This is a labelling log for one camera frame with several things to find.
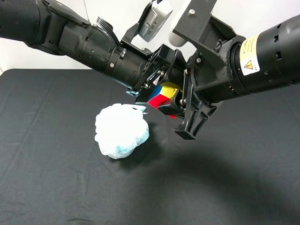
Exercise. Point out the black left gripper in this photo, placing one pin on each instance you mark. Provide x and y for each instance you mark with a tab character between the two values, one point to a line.
166	65

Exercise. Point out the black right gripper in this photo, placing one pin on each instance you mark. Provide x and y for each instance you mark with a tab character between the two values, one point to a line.
213	75

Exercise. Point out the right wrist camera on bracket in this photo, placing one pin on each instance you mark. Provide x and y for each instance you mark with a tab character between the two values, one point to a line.
195	23

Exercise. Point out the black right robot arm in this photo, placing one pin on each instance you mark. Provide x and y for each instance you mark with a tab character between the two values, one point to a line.
266	61

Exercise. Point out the colourful puzzle cube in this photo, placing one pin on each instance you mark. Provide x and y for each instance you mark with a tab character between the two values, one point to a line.
167	91

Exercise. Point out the black tablecloth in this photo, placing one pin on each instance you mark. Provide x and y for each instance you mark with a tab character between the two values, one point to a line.
243	168

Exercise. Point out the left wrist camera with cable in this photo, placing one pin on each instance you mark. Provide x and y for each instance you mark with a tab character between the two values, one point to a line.
153	17

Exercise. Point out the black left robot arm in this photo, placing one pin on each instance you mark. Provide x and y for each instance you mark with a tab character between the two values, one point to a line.
54	28

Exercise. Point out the light blue bath loofah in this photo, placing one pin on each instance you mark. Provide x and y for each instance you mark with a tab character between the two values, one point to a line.
120	128

